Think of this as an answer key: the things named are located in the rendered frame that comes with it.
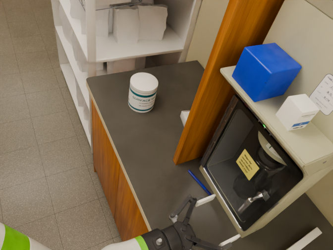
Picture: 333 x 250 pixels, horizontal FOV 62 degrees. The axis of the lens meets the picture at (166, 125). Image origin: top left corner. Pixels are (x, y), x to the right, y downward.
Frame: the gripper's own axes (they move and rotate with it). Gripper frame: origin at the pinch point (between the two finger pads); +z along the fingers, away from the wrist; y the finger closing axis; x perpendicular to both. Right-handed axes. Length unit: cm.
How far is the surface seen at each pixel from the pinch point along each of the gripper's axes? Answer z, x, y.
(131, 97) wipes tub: -2, 13, 68
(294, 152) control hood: 2.3, -36.4, -1.9
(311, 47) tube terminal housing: 14, -50, 14
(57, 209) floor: -45, 115, 74
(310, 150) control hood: 6.5, -36.5, -2.7
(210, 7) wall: 57, -10, 102
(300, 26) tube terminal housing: 14, -52, 20
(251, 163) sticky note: 12.3, -11.4, 8.5
